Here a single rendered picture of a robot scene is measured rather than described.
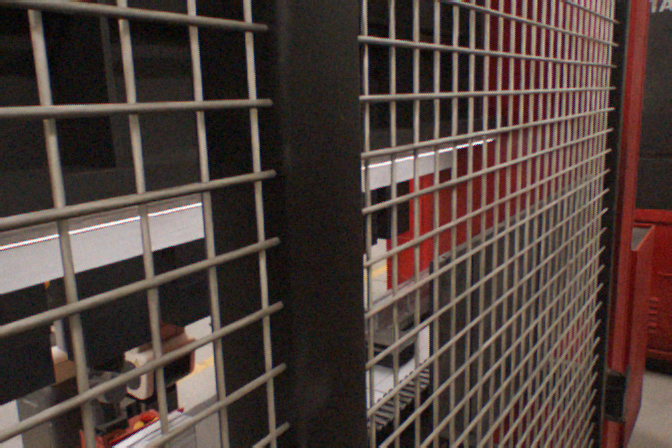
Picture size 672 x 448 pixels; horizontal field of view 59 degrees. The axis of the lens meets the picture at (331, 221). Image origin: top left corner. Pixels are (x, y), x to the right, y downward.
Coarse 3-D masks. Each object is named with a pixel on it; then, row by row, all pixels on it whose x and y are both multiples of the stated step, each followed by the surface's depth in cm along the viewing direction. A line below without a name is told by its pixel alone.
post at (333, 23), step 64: (256, 0) 20; (320, 0) 21; (192, 64) 23; (256, 64) 21; (320, 64) 22; (320, 128) 22; (320, 192) 23; (256, 256) 23; (320, 256) 23; (320, 320) 23; (320, 384) 24
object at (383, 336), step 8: (384, 328) 147; (376, 336) 143; (384, 336) 142; (392, 336) 142; (400, 336) 142; (376, 344) 139; (384, 344) 138; (400, 344) 140; (408, 344) 140; (376, 352) 138; (392, 352) 136; (400, 352) 137; (408, 352) 140; (384, 360) 137; (392, 360) 136; (400, 360) 137; (392, 368) 136
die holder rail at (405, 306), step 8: (424, 272) 214; (408, 280) 206; (400, 288) 198; (424, 288) 206; (384, 296) 190; (408, 296) 197; (424, 296) 207; (376, 304) 183; (400, 304) 193; (408, 304) 198; (424, 304) 207; (384, 312) 184; (400, 312) 193; (408, 312) 198; (376, 320) 182; (384, 320) 185; (400, 320) 193; (376, 328) 182
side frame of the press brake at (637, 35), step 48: (528, 0) 190; (528, 48) 193; (576, 48) 185; (528, 96) 196; (624, 96) 180; (480, 144) 208; (576, 144) 190; (624, 144) 182; (432, 192) 222; (480, 192) 211; (624, 192) 186; (432, 240) 226; (624, 240) 196; (624, 288) 206; (624, 336) 215
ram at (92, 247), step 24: (384, 168) 173; (408, 168) 186; (432, 168) 200; (168, 216) 109; (192, 216) 114; (48, 240) 91; (72, 240) 94; (96, 240) 97; (120, 240) 101; (168, 240) 110; (0, 264) 85; (24, 264) 88; (48, 264) 91; (96, 264) 98; (0, 288) 85
